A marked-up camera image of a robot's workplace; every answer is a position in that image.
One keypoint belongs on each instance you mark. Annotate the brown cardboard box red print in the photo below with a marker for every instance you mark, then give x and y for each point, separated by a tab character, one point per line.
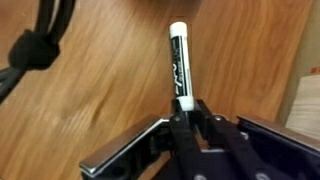
310	40

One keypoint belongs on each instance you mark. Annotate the white black dry-erase marker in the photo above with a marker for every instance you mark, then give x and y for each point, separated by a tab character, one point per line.
181	66

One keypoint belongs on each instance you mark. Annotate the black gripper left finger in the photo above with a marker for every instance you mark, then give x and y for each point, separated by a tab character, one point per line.
133	146

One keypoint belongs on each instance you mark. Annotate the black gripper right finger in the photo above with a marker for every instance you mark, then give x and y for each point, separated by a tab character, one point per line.
266	150

